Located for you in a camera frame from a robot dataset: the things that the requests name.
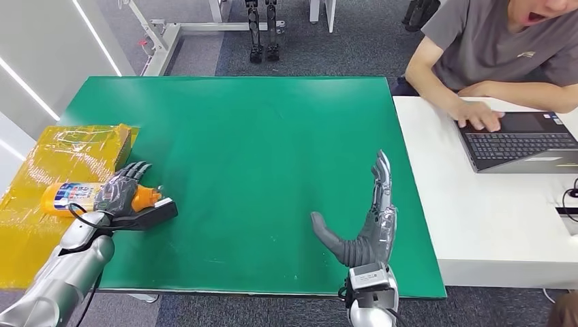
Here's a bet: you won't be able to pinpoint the person's right hand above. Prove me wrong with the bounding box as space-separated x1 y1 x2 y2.
453 101 506 133

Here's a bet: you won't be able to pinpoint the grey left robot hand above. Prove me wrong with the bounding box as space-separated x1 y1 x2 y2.
93 161 153 219

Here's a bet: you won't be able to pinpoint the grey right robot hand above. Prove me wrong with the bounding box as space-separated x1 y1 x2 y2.
310 150 399 268

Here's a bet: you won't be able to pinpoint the person's left hand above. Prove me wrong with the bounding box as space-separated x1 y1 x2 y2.
458 81 498 98

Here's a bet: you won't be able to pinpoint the orange plastic bottle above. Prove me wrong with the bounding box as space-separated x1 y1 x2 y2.
40 181 163 219

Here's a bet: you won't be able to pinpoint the person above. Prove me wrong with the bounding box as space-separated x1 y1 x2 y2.
390 0 578 133

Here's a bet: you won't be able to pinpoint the dark grey laptop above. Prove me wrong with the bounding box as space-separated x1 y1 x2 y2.
453 111 578 175

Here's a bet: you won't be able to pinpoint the yellow wrapped cardboard box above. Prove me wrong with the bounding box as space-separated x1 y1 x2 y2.
0 123 141 290

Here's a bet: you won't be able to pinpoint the black shoes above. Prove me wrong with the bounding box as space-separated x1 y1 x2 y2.
403 0 442 33

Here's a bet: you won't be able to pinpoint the white desk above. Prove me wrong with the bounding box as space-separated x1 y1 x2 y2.
393 95 578 291

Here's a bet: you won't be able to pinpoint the white light strip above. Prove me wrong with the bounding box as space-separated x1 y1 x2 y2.
0 54 61 122
0 138 29 162

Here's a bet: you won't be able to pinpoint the white desk device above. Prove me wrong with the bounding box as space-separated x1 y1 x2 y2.
556 207 578 238

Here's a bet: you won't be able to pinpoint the green table mat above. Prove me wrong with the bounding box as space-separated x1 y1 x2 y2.
59 76 448 300

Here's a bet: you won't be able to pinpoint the white table legs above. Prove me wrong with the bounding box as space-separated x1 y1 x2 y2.
309 0 338 34

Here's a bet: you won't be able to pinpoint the black robot leg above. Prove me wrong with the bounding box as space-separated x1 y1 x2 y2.
245 0 264 65
264 0 282 63

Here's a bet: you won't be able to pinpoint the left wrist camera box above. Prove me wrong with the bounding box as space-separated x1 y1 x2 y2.
108 197 179 232

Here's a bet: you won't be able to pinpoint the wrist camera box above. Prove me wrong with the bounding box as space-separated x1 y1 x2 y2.
108 197 179 232
345 262 399 312

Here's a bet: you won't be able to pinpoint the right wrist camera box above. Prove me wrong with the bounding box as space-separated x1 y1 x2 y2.
345 262 399 312

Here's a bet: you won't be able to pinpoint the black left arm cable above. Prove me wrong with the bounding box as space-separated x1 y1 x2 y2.
66 203 114 327

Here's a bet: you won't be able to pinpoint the black desk cable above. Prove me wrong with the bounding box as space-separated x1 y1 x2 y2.
562 179 578 224

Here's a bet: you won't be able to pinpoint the white metal stand frame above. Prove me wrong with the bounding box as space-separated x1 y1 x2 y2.
118 0 287 77

